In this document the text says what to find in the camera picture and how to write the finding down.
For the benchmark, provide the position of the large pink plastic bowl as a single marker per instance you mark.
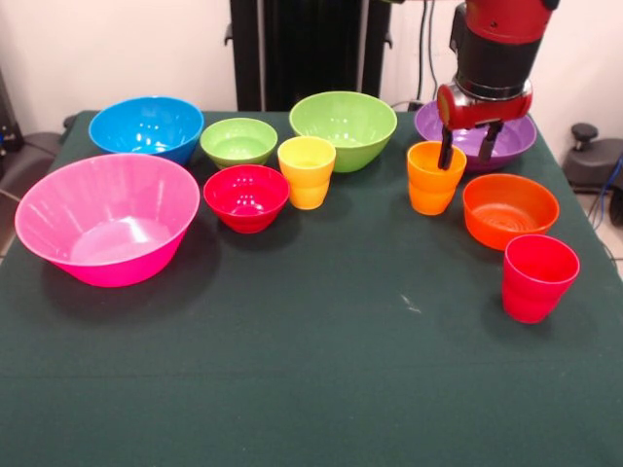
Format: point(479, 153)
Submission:
point(121, 194)

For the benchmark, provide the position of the orange plastic bowl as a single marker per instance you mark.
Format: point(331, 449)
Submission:
point(506, 204)

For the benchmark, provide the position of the blue plastic bowl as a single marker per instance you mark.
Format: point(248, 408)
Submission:
point(146, 121)

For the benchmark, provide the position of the large green plastic bowl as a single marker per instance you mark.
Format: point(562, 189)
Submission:
point(340, 121)

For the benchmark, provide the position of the purple plastic bowl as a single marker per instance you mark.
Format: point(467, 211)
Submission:
point(516, 141)

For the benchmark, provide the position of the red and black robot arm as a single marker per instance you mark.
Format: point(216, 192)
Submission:
point(501, 53)

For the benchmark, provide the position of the black pedestal leg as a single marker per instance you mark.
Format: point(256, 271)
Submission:
point(594, 165)
point(29, 160)

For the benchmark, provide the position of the small green plastic bowl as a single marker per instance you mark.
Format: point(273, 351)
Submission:
point(238, 141)

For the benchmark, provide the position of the small red plastic bowl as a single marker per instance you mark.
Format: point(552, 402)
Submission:
point(245, 194)

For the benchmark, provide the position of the dark green table cloth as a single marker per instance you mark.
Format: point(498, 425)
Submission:
point(311, 365)

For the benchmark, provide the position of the orange plastic cup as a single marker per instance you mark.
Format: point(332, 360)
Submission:
point(428, 199)

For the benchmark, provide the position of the yellow plastic cup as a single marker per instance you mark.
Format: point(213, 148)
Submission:
point(306, 190)

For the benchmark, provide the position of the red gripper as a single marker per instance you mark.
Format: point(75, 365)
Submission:
point(482, 109)

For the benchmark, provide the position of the red plastic cup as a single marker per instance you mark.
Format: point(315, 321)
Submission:
point(535, 292)

